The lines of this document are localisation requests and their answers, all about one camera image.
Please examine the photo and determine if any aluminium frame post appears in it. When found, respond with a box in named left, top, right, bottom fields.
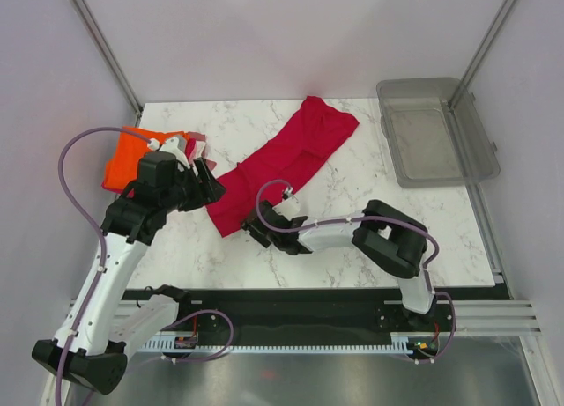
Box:
left=447, top=0, right=520, bottom=109
left=69, top=0, right=144, bottom=120

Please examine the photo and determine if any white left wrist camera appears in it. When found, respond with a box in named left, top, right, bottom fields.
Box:
left=147, top=135, right=189, bottom=166

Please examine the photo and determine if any crimson red t shirt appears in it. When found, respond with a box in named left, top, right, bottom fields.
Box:
left=207, top=96, right=359, bottom=238

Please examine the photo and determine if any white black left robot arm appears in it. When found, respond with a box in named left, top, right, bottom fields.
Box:
left=32, top=151, right=226, bottom=395

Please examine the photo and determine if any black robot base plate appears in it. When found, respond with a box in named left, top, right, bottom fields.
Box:
left=122, top=285, right=457, bottom=348

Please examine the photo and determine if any left aluminium frame post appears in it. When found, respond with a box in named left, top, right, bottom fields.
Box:
left=69, top=0, right=144, bottom=120

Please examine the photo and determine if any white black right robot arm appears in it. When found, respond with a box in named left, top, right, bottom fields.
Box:
left=241, top=200, right=439, bottom=330

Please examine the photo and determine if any right aluminium frame post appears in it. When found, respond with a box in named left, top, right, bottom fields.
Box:
left=447, top=0, right=520, bottom=109

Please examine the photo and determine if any clear grey plastic bin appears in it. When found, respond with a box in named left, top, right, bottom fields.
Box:
left=375, top=78, right=501, bottom=188

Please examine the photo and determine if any white slotted cable duct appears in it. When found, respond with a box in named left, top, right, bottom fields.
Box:
left=138, top=333, right=434, bottom=355

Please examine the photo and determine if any pink white shirts stack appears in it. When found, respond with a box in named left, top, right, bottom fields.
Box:
left=184, top=132, right=217, bottom=171

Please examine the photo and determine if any orange t shirt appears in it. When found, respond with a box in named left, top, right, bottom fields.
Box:
left=101, top=126, right=177, bottom=194

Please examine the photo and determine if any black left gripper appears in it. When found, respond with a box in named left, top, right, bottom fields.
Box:
left=160, top=157, right=226, bottom=213

